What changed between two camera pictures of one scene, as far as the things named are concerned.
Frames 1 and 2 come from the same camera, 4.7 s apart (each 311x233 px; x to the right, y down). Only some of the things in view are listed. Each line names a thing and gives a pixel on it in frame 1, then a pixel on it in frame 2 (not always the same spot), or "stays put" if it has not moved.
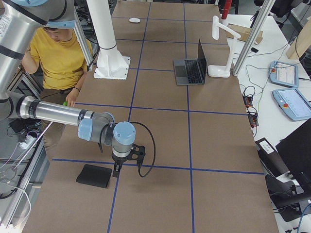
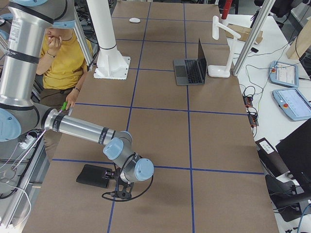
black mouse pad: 95,175 stays put
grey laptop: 191,72 stays put
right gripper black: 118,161 → 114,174
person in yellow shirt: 63,58 stays put
